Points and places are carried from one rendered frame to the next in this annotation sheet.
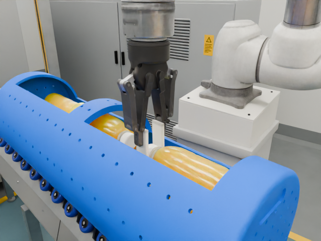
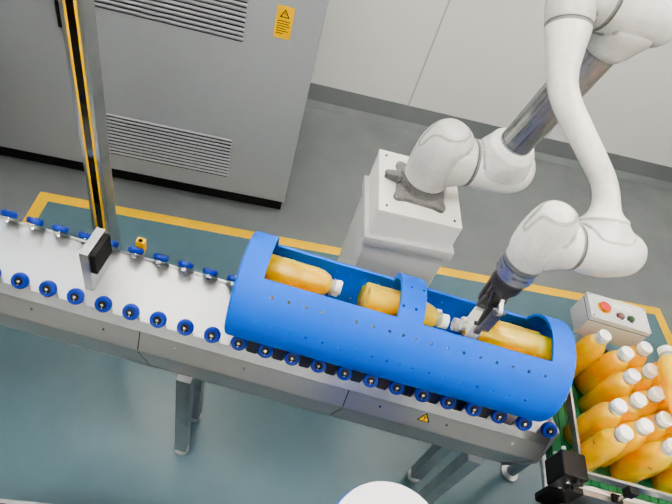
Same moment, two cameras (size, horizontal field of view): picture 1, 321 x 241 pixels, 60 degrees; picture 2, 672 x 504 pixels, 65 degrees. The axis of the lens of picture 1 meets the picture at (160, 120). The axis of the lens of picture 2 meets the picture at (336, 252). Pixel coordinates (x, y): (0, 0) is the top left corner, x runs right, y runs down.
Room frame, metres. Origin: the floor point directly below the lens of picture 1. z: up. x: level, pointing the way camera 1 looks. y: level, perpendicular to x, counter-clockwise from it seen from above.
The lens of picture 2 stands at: (0.23, 0.96, 2.22)
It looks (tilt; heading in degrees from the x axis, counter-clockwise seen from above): 47 degrees down; 310
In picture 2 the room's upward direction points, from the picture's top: 20 degrees clockwise
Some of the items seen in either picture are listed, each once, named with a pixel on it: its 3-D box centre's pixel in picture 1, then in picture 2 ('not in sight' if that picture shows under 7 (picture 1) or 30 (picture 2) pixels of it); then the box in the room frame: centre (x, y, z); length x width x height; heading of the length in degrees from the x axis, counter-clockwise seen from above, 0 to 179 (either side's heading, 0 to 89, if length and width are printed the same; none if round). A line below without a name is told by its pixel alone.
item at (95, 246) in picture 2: not in sight; (98, 260); (1.22, 0.73, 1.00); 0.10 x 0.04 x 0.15; 135
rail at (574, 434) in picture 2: not in sight; (569, 403); (0.22, -0.27, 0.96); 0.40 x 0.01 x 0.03; 135
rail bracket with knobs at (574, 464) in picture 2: not in sight; (564, 469); (0.10, -0.10, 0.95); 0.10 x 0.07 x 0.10; 135
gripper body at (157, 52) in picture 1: (149, 64); (503, 286); (0.50, 0.02, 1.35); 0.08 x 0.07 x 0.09; 135
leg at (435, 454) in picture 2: not in sight; (440, 449); (0.37, -0.21, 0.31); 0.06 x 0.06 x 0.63; 45
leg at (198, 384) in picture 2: not in sight; (197, 382); (1.07, 0.49, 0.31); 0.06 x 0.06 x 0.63; 45
